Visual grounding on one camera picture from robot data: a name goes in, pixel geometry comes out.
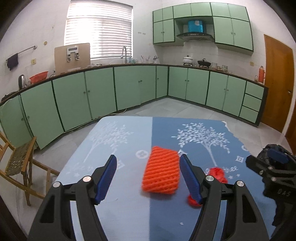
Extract black trash bag bin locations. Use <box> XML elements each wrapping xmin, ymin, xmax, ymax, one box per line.
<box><xmin>257</xmin><ymin>144</ymin><xmax>295</xmax><ymax>164</ymax></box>

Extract green lower kitchen cabinets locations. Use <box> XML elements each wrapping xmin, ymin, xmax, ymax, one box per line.
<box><xmin>1</xmin><ymin>64</ymin><xmax>268</xmax><ymax>149</ymax></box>

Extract chrome kitchen faucet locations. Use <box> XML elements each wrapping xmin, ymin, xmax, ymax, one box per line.
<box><xmin>121</xmin><ymin>46</ymin><xmax>127</xmax><ymax>64</ymax></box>

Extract wooden chair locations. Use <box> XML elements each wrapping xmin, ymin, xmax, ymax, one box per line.
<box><xmin>1</xmin><ymin>133</ymin><xmax>60</xmax><ymax>206</ymax></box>

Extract flat orange foam net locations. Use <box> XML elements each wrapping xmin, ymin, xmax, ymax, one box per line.
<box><xmin>142</xmin><ymin>146</ymin><xmax>180</xmax><ymax>195</ymax></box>

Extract orange red thermos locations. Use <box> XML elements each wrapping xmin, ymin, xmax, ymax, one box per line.
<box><xmin>258</xmin><ymin>66</ymin><xmax>265</xmax><ymax>84</ymax></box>

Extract brown wooden door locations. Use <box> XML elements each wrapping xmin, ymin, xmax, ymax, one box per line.
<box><xmin>261</xmin><ymin>35</ymin><xmax>295</xmax><ymax>132</ymax></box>

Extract black wok pan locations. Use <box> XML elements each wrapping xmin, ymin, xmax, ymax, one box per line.
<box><xmin>198</xmin><ymin>58</ymin><xmax>211</xmax><ymax>69</ymax></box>

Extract white cooking pot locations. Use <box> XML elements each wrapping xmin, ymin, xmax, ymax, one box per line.
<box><xmin>183</xmin><ymin>55</ymin><xmax>193</xmax><ymax>66</ymax></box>

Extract steel electric kettle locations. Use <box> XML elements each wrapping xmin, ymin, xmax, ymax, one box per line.
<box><xmin>18</xmin><ymin>74</ymin><xmax>27</xmax><ymax>90</ymax></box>

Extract red plastic basin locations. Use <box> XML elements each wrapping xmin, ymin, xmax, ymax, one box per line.
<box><xmin>30</xmin><ymin>71</ymin><xmax>48</xmax><ymax>84</ymax></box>

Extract black range hood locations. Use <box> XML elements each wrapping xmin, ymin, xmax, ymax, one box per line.
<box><xmin>177</xmin><ymin>32</ymin><xmax>215</xmax><ymax>42</ymax></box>

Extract blue box above hood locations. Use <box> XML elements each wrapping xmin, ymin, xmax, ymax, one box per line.
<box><xmin>188</xmin><ymin>20</ymin><xmax>204</xmax><ymax>33</ymax></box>

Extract brown cardboard box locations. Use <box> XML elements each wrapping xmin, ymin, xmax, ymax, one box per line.
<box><xmin>54</xmin><ymin>43</ymin><xmax>91</xmax><ymax>75</ymax></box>

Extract dark hanging towel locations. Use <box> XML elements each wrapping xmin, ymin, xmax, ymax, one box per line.
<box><xmin>6</xmin><ymin>53</ymin><xmax>19</xmax><ymax>71</ymax></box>

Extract window with white blinds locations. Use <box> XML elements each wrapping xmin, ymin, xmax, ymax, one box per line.
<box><xmin>64</xmin><ymin>1</ymin><xmax>133</xmax><ymax>59</ymax></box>

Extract green upper wall cabinets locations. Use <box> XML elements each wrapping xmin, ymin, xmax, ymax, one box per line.
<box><xmin>152</xmin><ymin>2</ymin><xmax>254</xmax><ymax>55</ymax></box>

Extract wall towel rail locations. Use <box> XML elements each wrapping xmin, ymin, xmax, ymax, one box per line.
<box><xmin>17</xmin><ymin>45</ymin><xmax>37</xmax><ymax>54</ymax></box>

